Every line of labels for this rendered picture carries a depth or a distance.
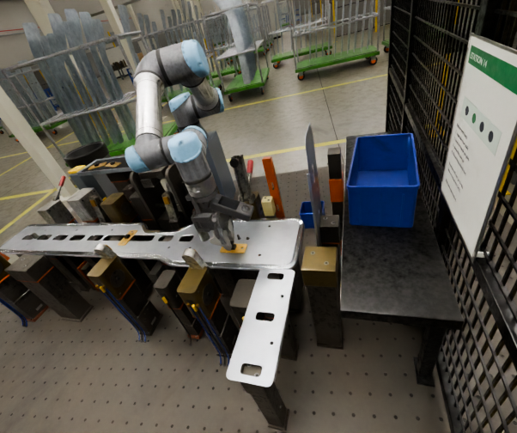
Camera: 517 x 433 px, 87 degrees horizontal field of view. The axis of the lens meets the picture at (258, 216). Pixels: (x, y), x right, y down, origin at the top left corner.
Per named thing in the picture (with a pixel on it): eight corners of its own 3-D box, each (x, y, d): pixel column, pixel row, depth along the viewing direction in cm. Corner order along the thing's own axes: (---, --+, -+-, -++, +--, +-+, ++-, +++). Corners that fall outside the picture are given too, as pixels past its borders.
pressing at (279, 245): (-12, 257, 120) (-16, 254, 120) (32, 224, 137) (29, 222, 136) (295, 272, 74) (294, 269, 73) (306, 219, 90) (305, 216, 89)
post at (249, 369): (267, 427, 72) (238, 380, 55) (271, 405, 76) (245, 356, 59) (286, 431, 70) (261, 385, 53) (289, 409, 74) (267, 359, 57)
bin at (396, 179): (348, 225, 77) (345, 186, 70) (356, 170, 99) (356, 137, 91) (414, 228, 71) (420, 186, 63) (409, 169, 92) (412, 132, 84)
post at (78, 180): (114, 240, 162) (67, 176, 136) (123, 231, 167) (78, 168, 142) (124, 240, 159) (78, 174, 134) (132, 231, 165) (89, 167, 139)
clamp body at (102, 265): (134, 341, 103) (77, 283, 83) (151, 314, 112) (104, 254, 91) (148, 344, 101) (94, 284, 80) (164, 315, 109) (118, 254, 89)
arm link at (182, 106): (178, 122, 146) (167, 95, 138) (202, 115, 146) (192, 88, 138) (175, 129, 136) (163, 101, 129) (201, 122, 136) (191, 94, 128)
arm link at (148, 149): (124, 51, 93) (117, 158, 69) (155, 42, 93) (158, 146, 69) (142, 82, 103) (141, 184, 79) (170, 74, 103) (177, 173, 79)
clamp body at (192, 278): (213, 365, 89) (167, 301, 69) (225, 331, 98) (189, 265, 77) (231, 368, 87) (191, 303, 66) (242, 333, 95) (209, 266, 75)
